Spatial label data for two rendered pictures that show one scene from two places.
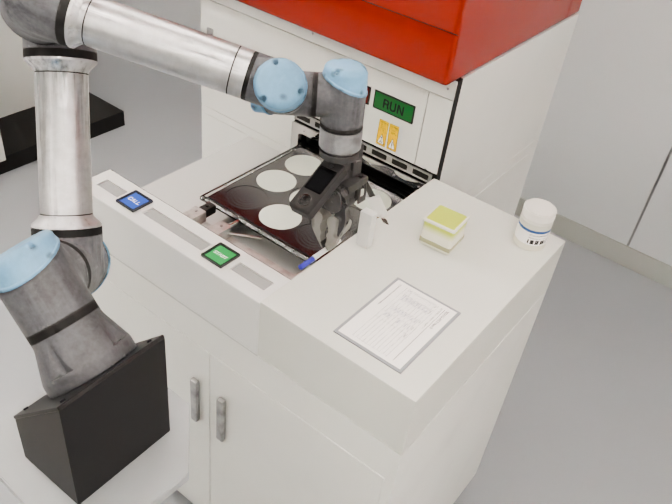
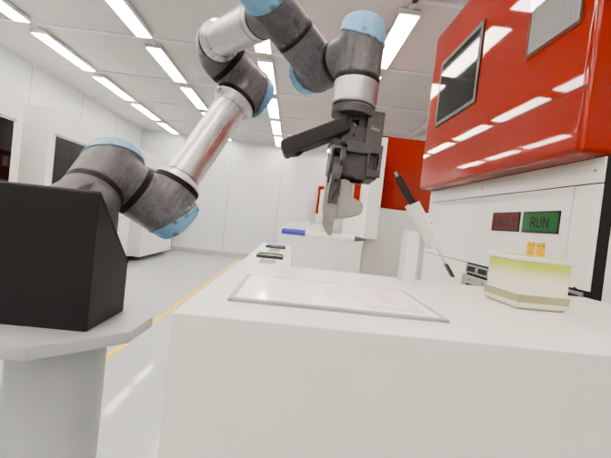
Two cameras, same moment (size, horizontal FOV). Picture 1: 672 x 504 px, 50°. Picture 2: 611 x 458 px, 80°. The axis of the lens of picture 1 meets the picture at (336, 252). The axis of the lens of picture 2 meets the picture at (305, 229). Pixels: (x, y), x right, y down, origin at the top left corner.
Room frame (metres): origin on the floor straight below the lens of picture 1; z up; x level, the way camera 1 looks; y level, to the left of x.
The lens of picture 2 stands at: (0.71, -0.45, 1.05)
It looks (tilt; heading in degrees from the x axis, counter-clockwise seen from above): 1 degrees down; 55
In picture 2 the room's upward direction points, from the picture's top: 6 degrees clockwise
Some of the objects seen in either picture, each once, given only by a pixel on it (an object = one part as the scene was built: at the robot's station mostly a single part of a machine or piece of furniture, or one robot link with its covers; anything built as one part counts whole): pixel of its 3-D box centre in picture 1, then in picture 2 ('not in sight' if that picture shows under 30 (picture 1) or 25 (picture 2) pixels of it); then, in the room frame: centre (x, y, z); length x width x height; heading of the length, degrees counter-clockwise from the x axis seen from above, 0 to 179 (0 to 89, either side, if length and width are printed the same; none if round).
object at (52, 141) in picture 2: not in sight; (65, 197); (0.90, 5.56, 1.00); 1.80 x 1.08 x 2.00; 57
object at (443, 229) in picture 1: (443, 229); (525, 280); (1.24, -0.22, 1.00); 0.07 x 0.07 x 0.07; 61
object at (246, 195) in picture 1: (309, 199); not in sight; (1.44, 0.08, 0.90); 0.34 x 0.34 x 0.01; 57
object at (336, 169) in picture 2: (337, 214); (335, 177); (1.08, 0.01, 1.12); 0.05 x 0.02 x 0.09; 57
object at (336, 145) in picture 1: (339, 137); (354, 98); (1.11, 0.02, 1.26); 0.08 x 0.08 x 0.05
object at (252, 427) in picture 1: (292, 375); not in sight; (1.31, 0.07, 0.41); 0.96 x 0.64 x 0.82; 57
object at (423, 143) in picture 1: (311, 97); (479, 249); (1.73, 0.12, 1.02); 0.81 x 0.03 x 0.40; 57
